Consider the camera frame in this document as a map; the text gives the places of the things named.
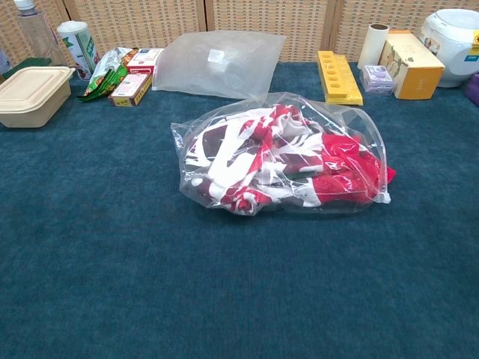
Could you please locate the clear plastic zip bag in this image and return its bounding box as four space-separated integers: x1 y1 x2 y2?
171 92 392 217

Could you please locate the red white patterned garment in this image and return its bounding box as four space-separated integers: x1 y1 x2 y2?
186 103 397 213

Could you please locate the frosted plastic bag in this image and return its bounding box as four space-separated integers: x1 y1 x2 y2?
151 30 287 101

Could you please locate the green snack bag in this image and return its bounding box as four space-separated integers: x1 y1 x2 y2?
77 47 139 103

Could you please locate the blue and white bag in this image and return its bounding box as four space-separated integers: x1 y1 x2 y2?
0 46 12 78

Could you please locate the blue carpet table cover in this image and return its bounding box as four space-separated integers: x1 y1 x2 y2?
0 61 479 359

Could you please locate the yellow block with round holes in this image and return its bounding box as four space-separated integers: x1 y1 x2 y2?
317 49 364 106

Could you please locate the brown and white box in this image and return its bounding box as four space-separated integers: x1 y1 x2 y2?
108 72 153 108

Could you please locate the red and white box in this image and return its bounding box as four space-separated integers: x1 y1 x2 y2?
126 48 165 76

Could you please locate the woven wicker folding screen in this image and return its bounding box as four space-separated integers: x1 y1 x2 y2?
0 0 479 67

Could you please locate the small lavender soap box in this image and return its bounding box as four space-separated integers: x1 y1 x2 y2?
359 64 396 94

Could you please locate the white paper roll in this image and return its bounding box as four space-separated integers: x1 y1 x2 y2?
357 23 391 71

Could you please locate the yellow and cream carton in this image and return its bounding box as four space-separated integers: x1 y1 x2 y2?
378 29 446 100

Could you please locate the white and green canister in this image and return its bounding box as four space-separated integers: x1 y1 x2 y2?
56 21 101 82

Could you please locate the beige lidded lunch box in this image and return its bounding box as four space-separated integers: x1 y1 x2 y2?
0 66 76 129

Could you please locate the purple box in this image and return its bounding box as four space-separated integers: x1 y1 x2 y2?
463 73 479 99

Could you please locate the clear plastic bottle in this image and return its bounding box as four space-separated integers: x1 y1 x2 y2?
14 0 68 68

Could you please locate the white rice cooker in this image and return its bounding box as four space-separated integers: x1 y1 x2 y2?
419 7 479 89

